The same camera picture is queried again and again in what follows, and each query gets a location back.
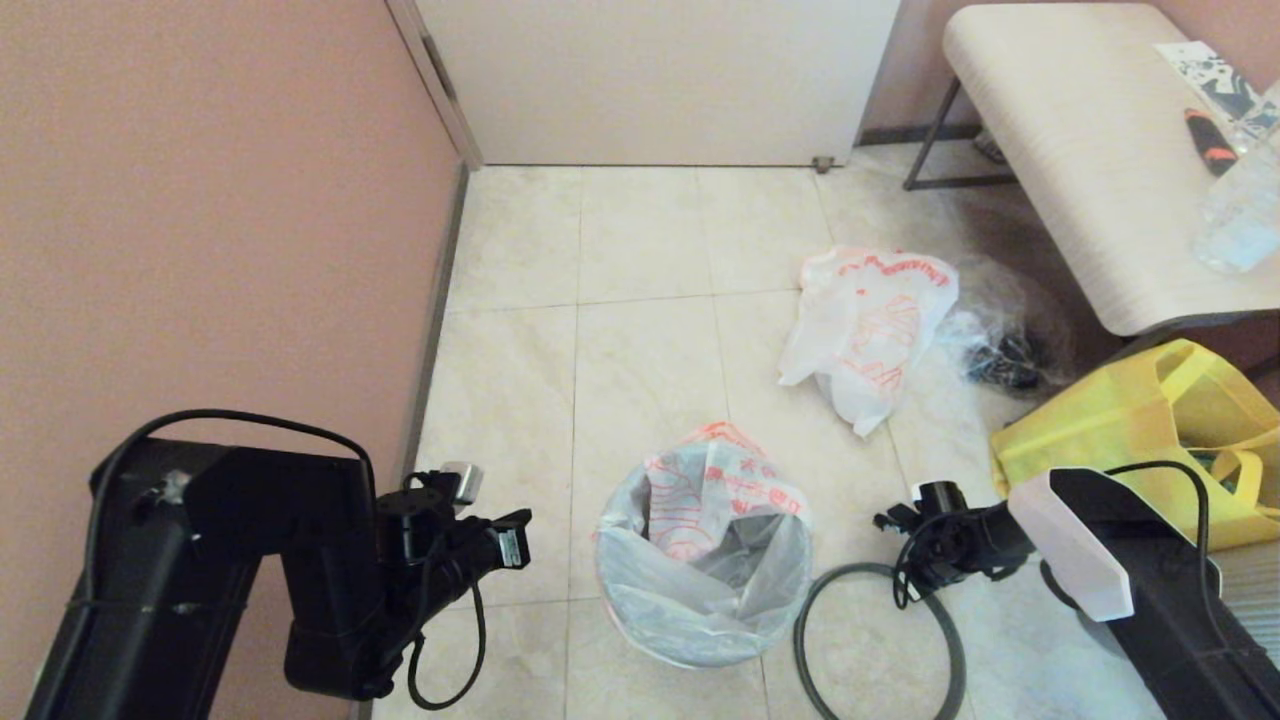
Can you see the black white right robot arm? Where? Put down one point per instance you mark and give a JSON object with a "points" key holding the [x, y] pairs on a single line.
{"points": [[1150, 570]]}

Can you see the clear plastic water bottle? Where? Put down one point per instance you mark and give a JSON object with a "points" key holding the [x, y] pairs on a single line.
{"points": [[1245, 210]]}

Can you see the white red-print trash bag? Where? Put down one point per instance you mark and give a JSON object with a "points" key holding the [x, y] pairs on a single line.
{"points": [[870, 320]]}

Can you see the pale ribbed bin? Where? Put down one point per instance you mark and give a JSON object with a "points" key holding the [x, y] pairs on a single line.
{"points": [[1250, 590]]}

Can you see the black cylindrical left wrist camera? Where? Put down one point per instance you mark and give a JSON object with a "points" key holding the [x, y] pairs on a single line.
{"points": [[425, 505]]}

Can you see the grey wall baseboard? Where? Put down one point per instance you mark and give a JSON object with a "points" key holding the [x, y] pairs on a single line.
{"points": [[445, 280]]}

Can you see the black cylindrical right wrist camera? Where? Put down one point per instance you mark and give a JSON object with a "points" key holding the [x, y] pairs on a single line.
{"points": [[942, 495]]}

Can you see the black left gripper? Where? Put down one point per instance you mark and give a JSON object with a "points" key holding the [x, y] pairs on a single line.
{"points": [[460, 570]]}

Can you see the white door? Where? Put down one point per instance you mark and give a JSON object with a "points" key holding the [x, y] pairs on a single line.
{"points": [[660, 80]]}

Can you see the black cylindrical wrist camera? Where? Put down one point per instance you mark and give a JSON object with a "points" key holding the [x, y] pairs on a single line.
{"points": [[425, 505], [942, 495]]}

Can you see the clear bag with black items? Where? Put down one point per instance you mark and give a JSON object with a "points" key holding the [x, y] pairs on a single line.
{"points": [[1010, 345]]}

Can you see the white plastic bag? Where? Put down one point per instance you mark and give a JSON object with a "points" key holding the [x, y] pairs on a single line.
{"points": [[700, 580]]}

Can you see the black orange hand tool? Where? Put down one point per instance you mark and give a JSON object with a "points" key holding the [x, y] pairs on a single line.
{"points": [[1212, 142]]}

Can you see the beige bench with metal legs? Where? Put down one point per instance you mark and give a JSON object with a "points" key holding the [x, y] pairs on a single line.
{"points": [[1080, 150]]}

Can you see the black white printed leaflet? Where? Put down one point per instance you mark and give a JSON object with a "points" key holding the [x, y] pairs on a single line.
{"points": [[1205, 72]]}

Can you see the yellow fabric tote bag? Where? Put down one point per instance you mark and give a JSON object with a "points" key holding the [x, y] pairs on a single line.
{"points": [[1100, 430]]}

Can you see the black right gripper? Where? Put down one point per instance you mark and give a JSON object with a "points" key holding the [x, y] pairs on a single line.
{"points": [[960, 545]]}

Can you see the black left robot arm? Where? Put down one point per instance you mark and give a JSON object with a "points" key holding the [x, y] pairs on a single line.
{"points": [[220, 560]]}

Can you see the grey door frame strip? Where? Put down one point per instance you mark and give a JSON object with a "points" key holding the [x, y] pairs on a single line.
{"points": [[440, 90]]}

